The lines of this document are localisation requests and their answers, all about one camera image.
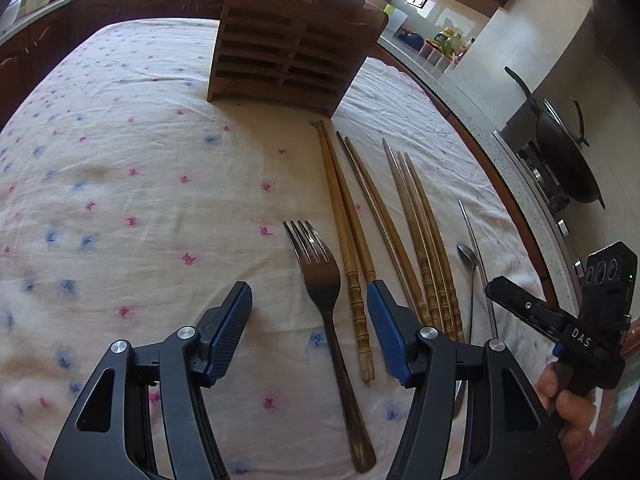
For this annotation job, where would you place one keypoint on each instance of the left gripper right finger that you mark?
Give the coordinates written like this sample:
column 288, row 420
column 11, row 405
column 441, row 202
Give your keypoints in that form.
column 507, row 434

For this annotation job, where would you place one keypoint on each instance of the light bamboo chopstick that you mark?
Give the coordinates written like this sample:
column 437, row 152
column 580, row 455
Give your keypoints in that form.
column 359, row 319
column 361, row 245

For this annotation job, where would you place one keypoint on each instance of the metal spoon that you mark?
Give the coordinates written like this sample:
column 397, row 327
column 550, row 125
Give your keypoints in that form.
column 467, row 254

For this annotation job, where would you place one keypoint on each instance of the steel chopstick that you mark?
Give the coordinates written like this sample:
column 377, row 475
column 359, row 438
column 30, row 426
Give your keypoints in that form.
column 375, row 209
column 483, row 274

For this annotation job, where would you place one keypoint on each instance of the dark metal fork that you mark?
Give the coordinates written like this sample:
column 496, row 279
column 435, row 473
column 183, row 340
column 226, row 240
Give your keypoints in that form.
column 322, row 280

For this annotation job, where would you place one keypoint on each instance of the dark carved wooden chopstick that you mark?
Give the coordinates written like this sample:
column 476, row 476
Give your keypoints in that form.
column 415, row 239

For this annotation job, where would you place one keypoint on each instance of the person's right hand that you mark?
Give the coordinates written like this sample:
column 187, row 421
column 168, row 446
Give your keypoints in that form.
column 577, row 412

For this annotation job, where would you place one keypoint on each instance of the gas stove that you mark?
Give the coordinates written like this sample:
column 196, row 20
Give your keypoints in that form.
column 552, row 192

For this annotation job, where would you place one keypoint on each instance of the black wok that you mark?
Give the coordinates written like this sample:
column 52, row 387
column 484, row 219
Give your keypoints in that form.
column 560, row 149

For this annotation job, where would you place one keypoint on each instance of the white floral tablecloth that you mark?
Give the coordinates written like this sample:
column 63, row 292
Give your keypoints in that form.
column 130, row 204

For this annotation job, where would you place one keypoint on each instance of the yellow oil bottle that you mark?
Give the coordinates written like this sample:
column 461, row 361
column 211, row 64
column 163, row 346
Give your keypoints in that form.
column 448, row 41

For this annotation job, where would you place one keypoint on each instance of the wooden utensil holder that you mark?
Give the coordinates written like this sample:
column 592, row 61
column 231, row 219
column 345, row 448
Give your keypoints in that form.
column 296, row 52

